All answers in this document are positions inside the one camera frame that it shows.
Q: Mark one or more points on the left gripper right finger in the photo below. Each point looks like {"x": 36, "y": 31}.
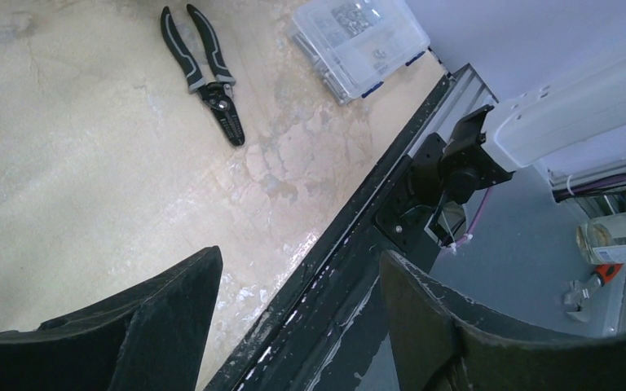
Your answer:
{"x": 442, "y": 340}

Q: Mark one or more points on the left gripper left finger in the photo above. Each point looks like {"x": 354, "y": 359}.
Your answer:
{"x": 151, "y": 336}

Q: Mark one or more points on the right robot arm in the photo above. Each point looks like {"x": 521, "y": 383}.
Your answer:
{"x": 489, "y": 144}

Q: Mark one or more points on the clear jar off table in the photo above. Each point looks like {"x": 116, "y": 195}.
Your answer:
{"x": 602, "y": 240}

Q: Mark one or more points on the clear plastic parts box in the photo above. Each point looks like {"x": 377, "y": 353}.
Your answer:
{"x": 353, "y": 46}

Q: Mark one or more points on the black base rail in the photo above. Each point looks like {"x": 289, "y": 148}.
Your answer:
{"x": 327, "y": 323}

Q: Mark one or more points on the red handled tool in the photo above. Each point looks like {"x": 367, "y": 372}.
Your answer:
{"x": 578, "y": 297}

